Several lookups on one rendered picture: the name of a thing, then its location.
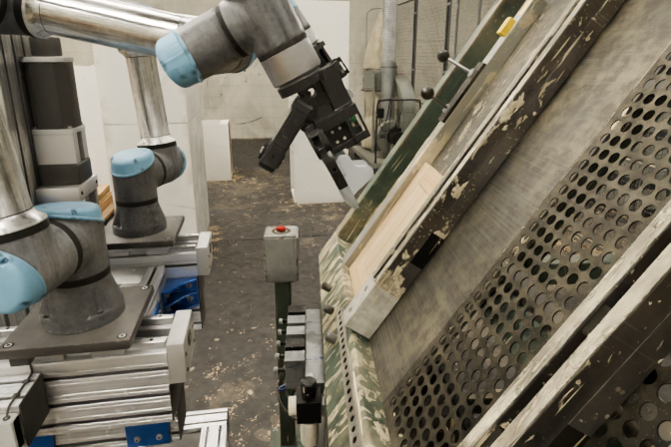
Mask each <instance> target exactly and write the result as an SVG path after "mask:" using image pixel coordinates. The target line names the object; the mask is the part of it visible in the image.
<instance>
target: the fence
mask: <svg viewBox="0 0 671 447"><path fill-rule="evenodd" d="M526 2H527V0H526V1H525V3H526ZM525 3H524V4H523V5H522V7H523V6H524V5H525ZM546 4H547V3H546V2H545V1H543V0H531V1H530V3H529V4H528V6H527V7H526V8H525V10H524V11H523V13H522V14H521V15H517V14H518V13H519V12H520V10H521V9H522V7H521V8H520V10H519V11H518V12H517V14H516V15H515V17H514V18H513V19H514V20H516V22H515V24H514V25H513V27H512V28H511V29H510V31H509V32H508V34H507V35H506V36H505V37H501V36H500V38H499V39H498V41H497V42H496V43H495V45H494V46H493V48H492V49H491V50H490V52H489V53H488V55H487V56H486V57H485V59H484V60H483V62H482V63H485V64H486V66H485V67H484V68H483V70H482V71H481V73H480V74H479V75H478V77H477V78H476V80H475V81H474V82H473V84H472V85H471V87H470V88H469V89H468V91H467V92H466V94H465V95H464V96H463V98H462V99H461V101H460V102H459V103H458V105H457V106H456V108H455V109H454V110H453V112H452V113H451V115H450V116H449V117H448V119H447V120H446V122H445V123H443V122H439V123H438V125H437V126H436V128H435V129H434V130H433V132H432V133H431V135H430V136H429V137H428V139H427V140H426V142H425V143H424V144H423V146H422V147H421V149H420V150H419V152H418V153H417V154H416V156H415V157H414V159H413V160H412V161H411V163H410V164H409V166H408V167H407V168H406V170H405V171H404V173H403V174H402V175H401V177H400V178H399V180H398V181H397V182H396V184H395V185H394V187H393V188H392V189H391V191H390V192H389V194H388V195H387V196H386V198H385V199H384V201H383V202H382V203H381V205H380V206H379V208H378V209H377V211H376V212H375V213H374V215H373V216H372V218H371V219H370V220H369V222H368V223H367V225H366V226H365V227H364V229H363V230H362V232H361V233H360V234H359V236H358V237H357V239H356V240H355V241H354V243H353V244H352V246H351V247H350V248H349V250H348V251H347V253H346V254H345V255H344V257H343V258H342V261H343V265H345V266H347V267H348V268H349V267H350V266H351V265H352V263H353V262H354V261H355V259H356V258H357V256H358V255H359V254H360V252H361V251H362V249H363V248H364V247H365V245H366V244H367V242H368V241H369V240H370V238H371V237H372V236H373V234H374V233H375V231H376V230H377V229H378V227H379V226H380V224H381V223H382V222H383V220H384V219H385V217H386V216H387V215H388V213H389V212H390V210H391V209H392V208H393V206H394V205H395V204H396V202H397V201H398V199H399V198H400V197H401V195H402V194H403V192H404V191H405V190H406V188H407V187H408V185H409V184H410V183H411V181H412V180H413V179H414V177H415V176H416V174H417V173H418V172H419V170H420V169H421V167H422V166H423V165H424V163H425V162H427V163H428V164H430V165H431V163H432V162H433V161H434V159H435V158H436V157H437V155H438V154H439V152H440V151H441V150H442V148H443V147H444V145H445V144H446V143H447V141H448V140H449V139H450V137H451V136H452V134H453V133H454V132H455V130H456V129H457V127H458V126H459V125H460V123H461V122H462V121H463V119H464V118H465V116H466V115H467V114H468V112H469V111H470V109H471V108H472V107H473V105H474V104H475V103H476V101H477V100H478V98H479V97H480V96H481V94H482V93H483V92H484V90H485V89H486V87H487V86H488V85H489V83H490V82H491V80H492V79H493V78H494V76H495V75H496V74H497V72H498V71H499V69H500V68H501V67H502V65H503V64H504V62H505V61H506V60H507V58H508V57H509V56H510V54H511V53H512V51H513V50H514V49H515V47H516V46H517V44H518V43H519V42H520V40H521V39H522V38H523V36H524V35H525V33H526V32H527V31H528V29H529V28H530V26H531V25H532V24H533V22H534V21H535V20H536V18H537V17H538V15H539V14H540V13H541V11H542V10H543V9H544V7H545V6H546Z"/></svg>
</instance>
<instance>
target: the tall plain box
mask: <svg viewBox="0 0 671 447"><path fill-rule="evenodd" d="M92 48H93V55H94V62H95V70H96V77H97V84H98V92H99V99H100V106H101V114H102V121H103V125H104V126H103V130H104V138H105V145H106V152H107V159H108V167H109V174H110V181H111V189H112V196H113V203H114V210H115V209H116V203H115V196H114V188H113V181H112V174H111V172H110V168H111V163H110V161H111V158H112V156H113V155H115V154H116V153H118V152H121V151H124V150H130V149H135V148H137V144H138V142H139V141H140V139H141V136H140V131H139V125H138V120H137V115H136V110H135V105H134V100H133V95H132V90H131V84H130V79H129V74H128V69H127V64H126V59H125V57H124V56H123V55H122V54H120V53H119V52H118V49H116V48H111V47H106V46H102V45H97V44H93V43H92ZM156 59H157V64H158V70H159V75H160V81H161V87H162V92H163V98H164V104H165V109H166V115H167V120H168V126H169V132H170V135H171V136H172V137H174V138H175V139H176V142H177V146H178V147H180V149H181V150H183V152H184V153H185V156H186V160H187V164H186V168H185V171H184V172H183V174H182V175H181V176H180V177H178V178H177V179H176V180H174V181H173V182H171V183H167V184H165V185H162V186H160V187H158V188H157V191H158V201H159V204H160V206H161V208H162V211H163V213H164V215H165V217H171V216H184V217H185V221H184V223H183V226H182V228H181V230H180V233H179V234H191V233H201V232H205V231H208V227H209V223H210V215H209V202H208V189H207V177H206V164H205V151H204V139H203V126H202V113H201V111H200V110H201V98H200V86H199V83H198V84H196V85H194V86H192V87H189V88H182V87H180V86H178V85H177V84H175V83H174V82H173V81H172V80H171V79H170V78H169V77H168V75H167V74H166V73H165V71H164V70H163V68H162V66H161V65H160V62H159V60H158V58H157V57H156Z"/></svg>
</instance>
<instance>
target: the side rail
mask: <svg viewBox="0 0 671 447"><path fill-rule="evenodd" d="M525 1H526V0H496V1H495V2H494V4H493V5H492V7H491V8H490V10H489V11H488V12H487V14H486V15H485V17H484V18H483V20H482V21H481V22H480V24H479V25H478V27H477V28H476V30H475V31H474V32H473V34H472V35H471V37H470V38H469V40H468V41H467V42H466V44H465V45H464V47H463V48H462V50H461V51H460V53H459V54H458V55H457V57H456V58H455V60H454V61H455V62H457V63H458V64H460V65H462V66H463V67H465V68H467V69H468V70H471V69H474V67H475V66H476V64H477V63H478V62H483V60H484V59H485V57H486V56H487V55H488V53H489V52H490V50H491V49H492V48H493V46H494V45H495V43H496V42H497V41H498V39H499V38H500V36H499V35H498V34H497V33H496V32H497V31H498V30H499V28H500V27H501V25H502V24H503V22H504V21H505V20H506V18H508V17H512V18H514V17H515V15H516V14H517V12H518V11H519V10H520V8H521V7H522V5H523V4H524V3H525ZM467 74H468V73H466V72H465V71H463V70H461V69H460V68H458V67H456V66H455V65H453V64H451V65H450V67H449V68H448V70H447V71H446V73H445V74H444V75H443V77H442V78H441V80H440V81H439V83H438V84H437V86H436V87H435V88H434V97H435V98H437V99H438V100H439V101H440V102H442V103H443V104H444V105H445V106H446V104H449V102H450V101H451V100H452V98H453V97H454V95H455V94H456V93H457V91H458V90H459V88H460V87H461V86H462V84H463V83H464V81H465V80H466V78H467ZM442 110H443V108H442V107H441V106H440V105H438V104H437V103H436V102H435V101H433V100H432V99H430V100H426V101H425V103H424V104H423V106H422V107H421V108H420V110H419V111H418V113H417V114H416V116H415V117H414V119H413V120H412V121H411V123H410V124H409V126H408V127H407V129H406V130H405V131H404V133H403V134H402V136H401V137H400V139H399V140H398V141H397V143H396V144H395V146H394V147H393V149H392V150H391V151H390V153H389V154H388V156H387V157H386V159H385V160H384V162H383V163H382V164H381V166H380V167H379V169H378V170H377V172H376V173H375V174H374V176H373V177H372V179H371V180H370V182H369V183H368V184H367V186H366V187H365V189H364V190H363V192H362V193H361V195H360V196H359V197H358V199H357V200H356V202H357V204H358V206H359V208H358V209H354V208H353V207H351V209H350V210H349V212H348V213H347V215H346V216H345V217H344V219H343V220H342V222H341V223H340V225H339V226H338V227H337V229H336V235H337V236H340V237H342V238H343V239H345V240H347V242H348V243H350V244H353V243H354V241H355V240H356V239H357V237H358V236H359V234H360V233H361V232H362V230H363V229H364V227H365V226H366V225H367V223H368V222H369V220H370V219H371V218H372V216H373V215H374V213H375V212H376V211H377V209H378V208H379V206H380V205H381V203H382V202H383V201H384V199H385V198H386V196H387V195H388V194H389V192H390V191H391V189H392V188H393V187H394V185H395V184H396V182H397V181H398V180H399V178H400V177H401V175H402V174H403V173H404V171H405V170H406V168H407V167H408V166H409V164H410V163H411V161H412V160H413V159H414V157H415V155H416V153H417V152H418V150H419V149H420V148H421V146H422V145H423V143H424V142H425V141H426V139H427V138H428V137H429V136H430V135H431V133H432V132H433V130H434V129H435V128H436V126H437V125H438V123H439V122H440V120H439V119H438V118H439V117H440V115H441V114H442Z"/></svg>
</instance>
